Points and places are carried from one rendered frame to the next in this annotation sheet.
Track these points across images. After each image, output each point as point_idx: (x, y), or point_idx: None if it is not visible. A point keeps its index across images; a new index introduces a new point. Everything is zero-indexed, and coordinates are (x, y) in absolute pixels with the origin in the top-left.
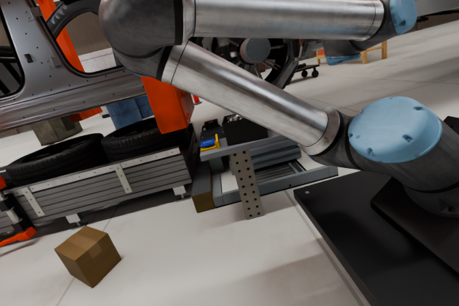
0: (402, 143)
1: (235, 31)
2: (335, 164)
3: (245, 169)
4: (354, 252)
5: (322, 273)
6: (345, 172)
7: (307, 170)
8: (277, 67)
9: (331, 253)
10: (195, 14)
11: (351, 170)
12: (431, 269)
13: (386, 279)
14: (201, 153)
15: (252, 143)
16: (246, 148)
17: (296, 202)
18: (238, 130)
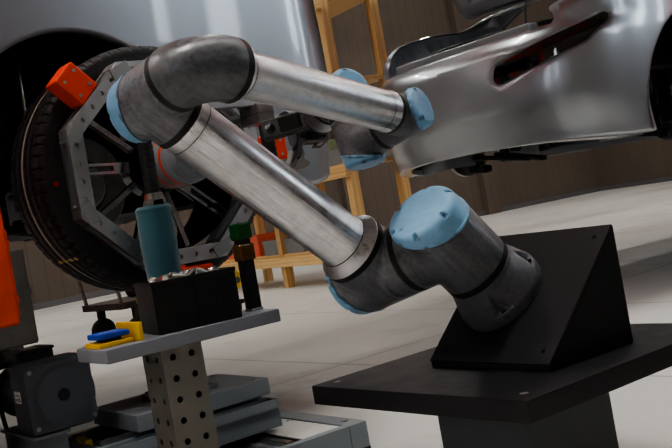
0: (440, 219)
1: (280, 98)
2: (378, 292)
3: (193, 394)
4: (420, 388)
5: None
6: (384, 443)
7: (304, 438)
8: (217, 204)
9: None
10: (256, 77)
11: (394, 438)
12: (497, 374)
13: (457, 387)
14: (104, 349)
15: (212, 325)
16: (200, 337)
17: None
18: (184, 299)
